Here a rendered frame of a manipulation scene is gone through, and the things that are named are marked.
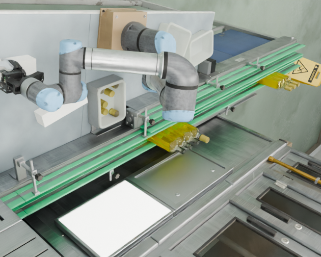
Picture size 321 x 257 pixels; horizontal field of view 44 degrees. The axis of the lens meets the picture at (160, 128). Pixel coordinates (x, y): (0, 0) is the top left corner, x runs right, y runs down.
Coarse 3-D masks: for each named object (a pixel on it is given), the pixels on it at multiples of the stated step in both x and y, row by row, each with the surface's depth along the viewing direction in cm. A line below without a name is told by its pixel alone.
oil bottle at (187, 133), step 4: (176, 124) 220; (172, 128) 217; (176, 128) 217; (180, 128) 217; (184, 128) 217; (180, 132) 214; (184, 132) 214; (188, 132) 214; (184, 136) 212; (188, 136) 212; (188, 140) 213
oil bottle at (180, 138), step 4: (168, 128) 217; (164, 132) 214; (168, 132) 214; (172, 132) 214; (176, 132) 214; (172, 136) 211; (176, 136) 210; (180, 136) 211; (180, 140) 208; (184, 140) 210; (180, 144) 209
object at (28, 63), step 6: (0, 60) 151; (18, 60) 153; (24, 60) 154; (30, 60) 156; (0, 66) 148; (24, 66) 155; (30, 66) 157; (0, 72) 149; (30, 72) 158; (0, 78) 149
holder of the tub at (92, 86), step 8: (96, 80) 193; (104, 80) 194; (112, 80) 194; (88, 88) 190; (96, 88) 186; (88, 96) 193; (96, 96) 188; (88, 104) 195; (96, 104) 190; (88, 112) 198; (96, 112) 193; (96, 120) 195; (96, 128) 207; (104, 128) 207; (112, 128) 207
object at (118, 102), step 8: (120, 80) 194; (104, 88) 187; (112, 88) 201; (120, 88) 199; (104, 96) 200; (120, 96) 201; (112, 104) 206; (120, 104) 204; (120, 112) 206; (104, 120) 201; (112, 120) 202; (120, 120) 204
